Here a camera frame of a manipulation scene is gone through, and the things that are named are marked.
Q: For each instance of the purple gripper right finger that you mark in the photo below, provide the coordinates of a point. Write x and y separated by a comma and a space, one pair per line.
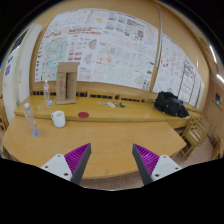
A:
151, 166

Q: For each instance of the brown cardboard box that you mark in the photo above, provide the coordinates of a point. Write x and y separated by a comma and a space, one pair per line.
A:
66, 83

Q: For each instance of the large poster sheet left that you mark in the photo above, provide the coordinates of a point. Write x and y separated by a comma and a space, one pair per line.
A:
108, 46

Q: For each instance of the small dark object on table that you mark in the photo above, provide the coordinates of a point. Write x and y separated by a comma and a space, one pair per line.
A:
122, 105

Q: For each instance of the black backpack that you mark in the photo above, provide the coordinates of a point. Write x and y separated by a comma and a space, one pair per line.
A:
168, 103

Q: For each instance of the large poster sheet right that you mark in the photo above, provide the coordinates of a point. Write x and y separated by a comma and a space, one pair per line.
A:
177, 74

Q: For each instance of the white ceramic mug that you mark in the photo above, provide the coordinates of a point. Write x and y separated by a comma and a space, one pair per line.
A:
58, 118

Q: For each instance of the clear plastic water bottle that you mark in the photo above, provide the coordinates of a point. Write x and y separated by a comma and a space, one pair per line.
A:
30, 119

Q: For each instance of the large poster sheet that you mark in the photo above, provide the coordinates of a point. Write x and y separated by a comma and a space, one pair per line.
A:
177, 74
108, 46

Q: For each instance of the red round coaster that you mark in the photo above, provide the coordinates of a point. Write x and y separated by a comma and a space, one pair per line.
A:
83, 115

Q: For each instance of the white paper item on table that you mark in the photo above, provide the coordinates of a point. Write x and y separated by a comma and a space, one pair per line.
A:
111, 104

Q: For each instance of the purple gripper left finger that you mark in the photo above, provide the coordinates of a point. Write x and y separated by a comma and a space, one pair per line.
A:
70, 166

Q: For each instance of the white whiteboard panel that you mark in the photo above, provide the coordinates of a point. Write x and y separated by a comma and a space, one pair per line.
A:
17, 69

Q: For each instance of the wooden chair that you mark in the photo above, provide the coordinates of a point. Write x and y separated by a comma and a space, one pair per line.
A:
194, 134

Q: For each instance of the far clear plastic bottle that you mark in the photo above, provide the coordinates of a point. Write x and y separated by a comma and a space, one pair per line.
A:
46, 91

